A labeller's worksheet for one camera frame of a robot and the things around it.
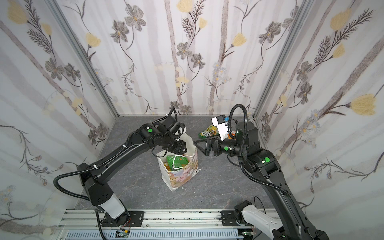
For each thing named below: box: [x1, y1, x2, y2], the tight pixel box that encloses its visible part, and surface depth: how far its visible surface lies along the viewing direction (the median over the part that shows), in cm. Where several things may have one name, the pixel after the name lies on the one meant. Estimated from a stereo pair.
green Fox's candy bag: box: [198, 125, 220, 139], surface depth 107 cm
